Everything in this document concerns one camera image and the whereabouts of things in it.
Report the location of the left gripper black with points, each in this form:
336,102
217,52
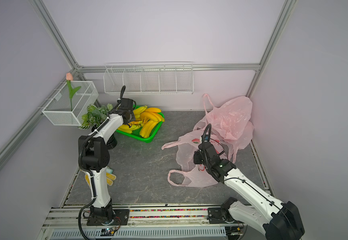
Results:
129,114

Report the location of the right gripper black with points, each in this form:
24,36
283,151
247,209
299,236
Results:
203,153

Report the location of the printed pink plastic bag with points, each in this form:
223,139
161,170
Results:
195,176

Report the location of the yellow banana bunch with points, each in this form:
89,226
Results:
130,127
152,118

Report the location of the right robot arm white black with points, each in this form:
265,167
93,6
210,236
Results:
268,215

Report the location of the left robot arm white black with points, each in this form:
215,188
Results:
94,157

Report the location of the yellow banana bunch in basket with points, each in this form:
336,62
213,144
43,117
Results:
130,127

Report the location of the plain pink plastic bag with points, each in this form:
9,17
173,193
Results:
231,124

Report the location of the green potted plant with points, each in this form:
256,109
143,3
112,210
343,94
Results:
95,116

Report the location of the pink artificial tulip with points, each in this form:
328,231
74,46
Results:
71,90

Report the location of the yellow white work glove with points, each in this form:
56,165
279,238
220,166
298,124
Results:
110,177

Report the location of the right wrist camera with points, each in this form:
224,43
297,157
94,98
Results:
205,138

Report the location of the white wire basket left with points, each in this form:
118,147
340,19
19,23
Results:
57,110

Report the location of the white wire shelf back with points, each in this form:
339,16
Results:
149,77

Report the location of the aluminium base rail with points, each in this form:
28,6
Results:
142,222

